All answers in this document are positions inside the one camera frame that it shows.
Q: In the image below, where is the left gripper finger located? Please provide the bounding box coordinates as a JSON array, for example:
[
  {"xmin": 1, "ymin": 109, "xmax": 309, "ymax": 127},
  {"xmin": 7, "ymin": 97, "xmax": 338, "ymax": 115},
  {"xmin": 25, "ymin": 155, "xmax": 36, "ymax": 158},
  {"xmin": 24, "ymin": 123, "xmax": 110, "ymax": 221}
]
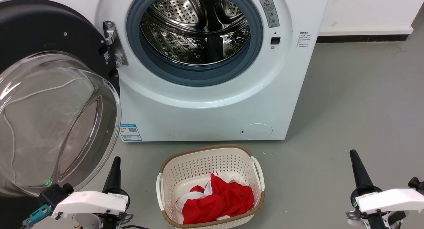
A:
[{"xmin": 102, "ymin": 156, "xmax": 122, "ymax": 194}]

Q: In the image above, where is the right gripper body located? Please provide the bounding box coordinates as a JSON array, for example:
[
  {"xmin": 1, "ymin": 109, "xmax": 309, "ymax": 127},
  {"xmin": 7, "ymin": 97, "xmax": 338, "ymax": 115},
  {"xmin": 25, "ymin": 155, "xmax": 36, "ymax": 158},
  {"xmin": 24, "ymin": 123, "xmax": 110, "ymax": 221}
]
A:
[{"xmin": 346, "ymin": 185, "xmax": 406, "ymax": 229}]

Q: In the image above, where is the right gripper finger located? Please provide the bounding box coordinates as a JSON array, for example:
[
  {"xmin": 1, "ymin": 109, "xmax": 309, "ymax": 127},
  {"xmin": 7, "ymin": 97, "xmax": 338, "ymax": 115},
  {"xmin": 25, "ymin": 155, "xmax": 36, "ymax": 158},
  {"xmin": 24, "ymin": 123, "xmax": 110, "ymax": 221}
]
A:
[{"xmin": 349, "ymin": 150, "xmax": 375, "ymax": 190}]

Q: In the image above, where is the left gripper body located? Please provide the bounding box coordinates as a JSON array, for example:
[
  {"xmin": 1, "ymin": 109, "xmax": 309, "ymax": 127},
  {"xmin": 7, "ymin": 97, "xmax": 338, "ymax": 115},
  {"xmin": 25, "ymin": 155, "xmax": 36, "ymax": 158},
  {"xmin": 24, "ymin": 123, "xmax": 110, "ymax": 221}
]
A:
[{"xmin": 99, "ymin": 188, "xmax": 133, "ymax": 229}]

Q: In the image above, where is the black round glass washer door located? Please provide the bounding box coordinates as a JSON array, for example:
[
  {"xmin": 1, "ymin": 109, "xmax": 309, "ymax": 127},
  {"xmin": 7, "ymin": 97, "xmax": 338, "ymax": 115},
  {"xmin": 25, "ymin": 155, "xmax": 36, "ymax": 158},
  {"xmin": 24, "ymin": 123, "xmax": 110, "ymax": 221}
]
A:
[{"xmin": 0, "ymin": 0, "xmax": 122, "ymax": 198}]

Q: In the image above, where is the white front-load washing machine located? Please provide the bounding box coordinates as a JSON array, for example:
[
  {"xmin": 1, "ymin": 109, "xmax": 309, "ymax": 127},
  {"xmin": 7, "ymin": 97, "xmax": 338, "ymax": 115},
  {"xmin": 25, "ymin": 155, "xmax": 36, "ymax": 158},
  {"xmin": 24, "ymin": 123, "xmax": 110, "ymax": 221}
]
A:
[{"xmin": 94, "ymin": 0, "xmax": 332, "ymax": 142}]

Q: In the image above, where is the metal door hinge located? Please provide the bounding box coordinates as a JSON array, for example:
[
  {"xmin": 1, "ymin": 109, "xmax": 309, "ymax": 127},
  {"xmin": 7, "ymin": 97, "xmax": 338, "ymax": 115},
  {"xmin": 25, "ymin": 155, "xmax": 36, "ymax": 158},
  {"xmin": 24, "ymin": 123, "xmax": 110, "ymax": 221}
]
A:
[{"xmin": 103, "ymin": 21, "xmax": 129, "ymax": 68}]

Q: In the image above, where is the blue energy label sticker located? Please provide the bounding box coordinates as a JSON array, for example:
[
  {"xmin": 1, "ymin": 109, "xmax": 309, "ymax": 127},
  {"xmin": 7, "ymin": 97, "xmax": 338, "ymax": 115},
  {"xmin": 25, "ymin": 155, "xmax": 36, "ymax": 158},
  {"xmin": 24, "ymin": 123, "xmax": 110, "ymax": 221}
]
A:
[{"xmin": 120, "ymin": 124, "xmax": 142, "ymax": 142}]

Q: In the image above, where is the cream perforated laundry basket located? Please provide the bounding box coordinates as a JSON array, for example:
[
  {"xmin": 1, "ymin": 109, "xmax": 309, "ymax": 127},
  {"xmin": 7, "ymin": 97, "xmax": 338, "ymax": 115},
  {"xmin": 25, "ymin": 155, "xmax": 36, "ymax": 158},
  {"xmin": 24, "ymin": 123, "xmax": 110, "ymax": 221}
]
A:
[{"xmin": 156, "ymin": 144, "xmax": 265, "ymax": 229}]

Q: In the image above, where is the red and white garment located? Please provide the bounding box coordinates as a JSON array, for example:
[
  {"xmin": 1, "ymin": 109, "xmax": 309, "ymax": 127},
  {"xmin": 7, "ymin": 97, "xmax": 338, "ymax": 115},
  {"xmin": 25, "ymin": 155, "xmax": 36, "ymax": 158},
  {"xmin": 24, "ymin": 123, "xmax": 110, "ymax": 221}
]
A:
[{"xmin": 175, "ymin": 171, "xmax": 255, "ymax": 225}]

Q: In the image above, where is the round white filter cover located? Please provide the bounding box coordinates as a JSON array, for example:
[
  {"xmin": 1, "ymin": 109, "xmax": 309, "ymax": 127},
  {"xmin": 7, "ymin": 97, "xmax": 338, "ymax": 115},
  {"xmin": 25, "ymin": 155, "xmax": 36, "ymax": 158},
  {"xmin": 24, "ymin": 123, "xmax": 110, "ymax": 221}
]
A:
[{"xmin": 240, "ymin": 123, "xmax": 273, "ymax": 140}]

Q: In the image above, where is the small white text label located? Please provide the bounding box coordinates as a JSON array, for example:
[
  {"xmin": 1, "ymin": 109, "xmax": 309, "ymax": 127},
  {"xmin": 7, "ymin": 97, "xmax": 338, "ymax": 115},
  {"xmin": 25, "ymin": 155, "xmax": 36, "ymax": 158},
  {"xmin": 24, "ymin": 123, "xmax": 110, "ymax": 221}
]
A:
[{"xmin": 297, "ymin": 31, "xmax": 312, "ymax": 48}]

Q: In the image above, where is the perforated steel washer drum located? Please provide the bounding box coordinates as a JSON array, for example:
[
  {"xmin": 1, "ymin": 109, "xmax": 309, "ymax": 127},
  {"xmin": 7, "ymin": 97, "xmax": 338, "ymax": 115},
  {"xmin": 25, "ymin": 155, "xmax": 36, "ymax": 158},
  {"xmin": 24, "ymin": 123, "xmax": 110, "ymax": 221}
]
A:
[{"xmin": 140, "ymin": 0, "xmax": 251, "ymax": 67}]

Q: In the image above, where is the grey warning sticker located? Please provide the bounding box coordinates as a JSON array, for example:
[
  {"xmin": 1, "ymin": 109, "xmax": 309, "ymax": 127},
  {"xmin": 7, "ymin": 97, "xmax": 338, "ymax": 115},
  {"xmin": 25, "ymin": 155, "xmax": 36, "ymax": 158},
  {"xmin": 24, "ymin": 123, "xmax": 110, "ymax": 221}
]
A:
[{"xmin": 259, "ymin": 0, "xmax": 280, "ymax": 28}]

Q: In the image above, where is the black right camera connector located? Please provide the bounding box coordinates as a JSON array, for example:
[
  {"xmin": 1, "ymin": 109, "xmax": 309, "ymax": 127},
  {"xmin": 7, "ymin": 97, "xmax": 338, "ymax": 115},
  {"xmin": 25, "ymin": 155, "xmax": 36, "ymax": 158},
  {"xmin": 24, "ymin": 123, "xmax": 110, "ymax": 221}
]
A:
[{"xmin": 407, "ymin": 177, "xmax": 424, "ymax": 194}]

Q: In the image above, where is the black camera connector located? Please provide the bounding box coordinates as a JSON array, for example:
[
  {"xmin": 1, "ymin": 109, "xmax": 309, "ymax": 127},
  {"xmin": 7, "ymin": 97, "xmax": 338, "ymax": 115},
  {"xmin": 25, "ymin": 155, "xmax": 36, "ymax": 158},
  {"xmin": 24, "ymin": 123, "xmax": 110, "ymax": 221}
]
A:
[
  {"xmin": 37, "ymin": 183, "xmax": 74, "ymax": 208},
  {"xmin": 407, "ymin": 177, "xmax": 424, "ymax": 194}
]

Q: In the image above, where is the black left camera connector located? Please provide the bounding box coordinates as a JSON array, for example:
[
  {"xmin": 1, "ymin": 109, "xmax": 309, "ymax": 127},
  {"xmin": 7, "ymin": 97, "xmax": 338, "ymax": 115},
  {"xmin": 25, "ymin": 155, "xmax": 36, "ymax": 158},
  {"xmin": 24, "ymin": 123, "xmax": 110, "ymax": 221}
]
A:
[{"xmin": 37, "ymin": 183, "xmax": 74, "ymax": 208}]

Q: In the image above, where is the teal plug cable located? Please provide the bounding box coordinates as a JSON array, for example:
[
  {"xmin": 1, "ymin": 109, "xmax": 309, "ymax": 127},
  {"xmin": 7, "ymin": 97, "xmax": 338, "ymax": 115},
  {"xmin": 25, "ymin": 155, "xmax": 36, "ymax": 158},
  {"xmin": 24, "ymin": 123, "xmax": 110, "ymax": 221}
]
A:
[{"xmin": 22, "ymin": 204, "xmax": 52, "ymax": 229}]

